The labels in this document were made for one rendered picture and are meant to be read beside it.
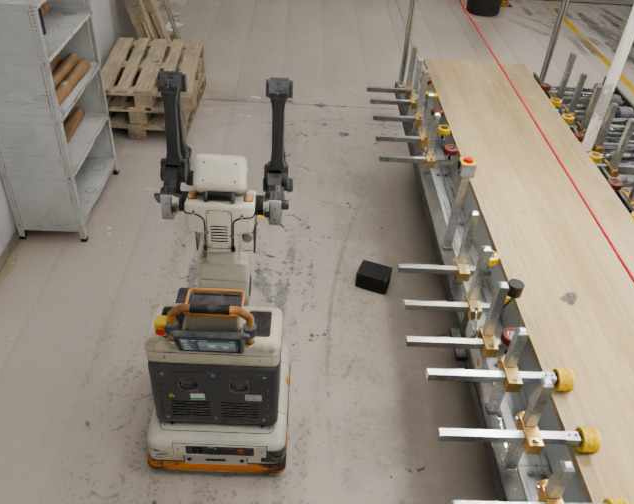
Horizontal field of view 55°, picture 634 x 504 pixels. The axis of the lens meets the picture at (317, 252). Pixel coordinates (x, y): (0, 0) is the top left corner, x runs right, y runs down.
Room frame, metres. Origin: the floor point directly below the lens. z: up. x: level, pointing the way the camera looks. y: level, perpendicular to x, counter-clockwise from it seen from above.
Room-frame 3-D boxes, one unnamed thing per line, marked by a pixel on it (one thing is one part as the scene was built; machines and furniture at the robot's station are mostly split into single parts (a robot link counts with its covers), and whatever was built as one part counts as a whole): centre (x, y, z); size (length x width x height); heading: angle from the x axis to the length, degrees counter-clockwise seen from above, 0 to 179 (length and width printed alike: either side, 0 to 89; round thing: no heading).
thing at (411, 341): (1.71, -0.60, 0.84); 0.43 x 0.03 x 0.04; 93
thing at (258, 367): (1.78, 0.39, 0.59); 0.55 x 0.34 x 0.83; 93
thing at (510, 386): (1.48, -0.73, 0.95); 0.14 x 0.06 x 0.05; 3
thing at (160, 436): (1.87, 0.40, 0.16); 0.67 x 0.64 x 0.25; 3
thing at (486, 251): (2.01, -0.70, 0.87); 0.04 x 0.04 x 0.48; 3
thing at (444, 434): (1.21, -0.69, 0.95); 0.50 x 0.04 x 0.04; 93
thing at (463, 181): (2.52, -0.67, 0.93); 0.05 x 0.05 x 0.45; 3
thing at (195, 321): (1.76, 0.39, 0.87); 0.23 x 0.15 x 0.11; 93
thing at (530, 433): (1.23, -0.74, 0.95); 0.14 x 0.06 x 0.05; 3
